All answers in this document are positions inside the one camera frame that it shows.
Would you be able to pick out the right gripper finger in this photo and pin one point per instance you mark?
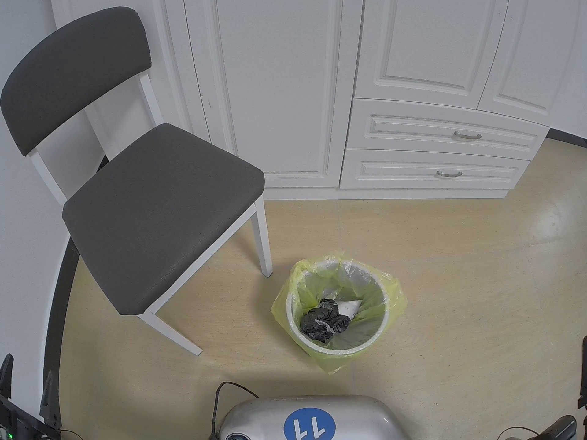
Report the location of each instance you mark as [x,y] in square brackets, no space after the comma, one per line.
[584,392]

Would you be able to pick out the white trash bin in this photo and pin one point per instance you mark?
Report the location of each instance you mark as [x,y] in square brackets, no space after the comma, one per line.
[341,347]

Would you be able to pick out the grey and white chair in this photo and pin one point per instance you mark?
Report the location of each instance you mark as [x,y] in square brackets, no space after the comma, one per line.
[160,200]

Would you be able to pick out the white wardrobe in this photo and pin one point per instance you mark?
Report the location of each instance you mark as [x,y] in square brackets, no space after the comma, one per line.
[284,62]

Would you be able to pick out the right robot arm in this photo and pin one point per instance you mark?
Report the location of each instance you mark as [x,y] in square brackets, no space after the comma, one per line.
[562,426]

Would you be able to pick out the yellow plastic bag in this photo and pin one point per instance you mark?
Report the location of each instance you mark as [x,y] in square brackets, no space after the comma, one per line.
[282,305]

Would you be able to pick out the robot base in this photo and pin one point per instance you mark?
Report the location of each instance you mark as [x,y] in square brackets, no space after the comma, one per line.
[312,415]

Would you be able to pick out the black plastic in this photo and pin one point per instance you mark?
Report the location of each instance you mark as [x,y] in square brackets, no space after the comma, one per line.
[321,323]

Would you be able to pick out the white paper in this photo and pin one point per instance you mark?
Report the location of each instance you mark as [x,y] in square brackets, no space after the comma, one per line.
[349,309]

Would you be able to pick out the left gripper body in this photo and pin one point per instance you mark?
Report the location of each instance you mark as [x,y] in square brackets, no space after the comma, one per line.
[23,424]

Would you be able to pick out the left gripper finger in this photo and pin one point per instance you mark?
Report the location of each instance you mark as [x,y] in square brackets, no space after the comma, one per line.
[49,406]
[5,378]

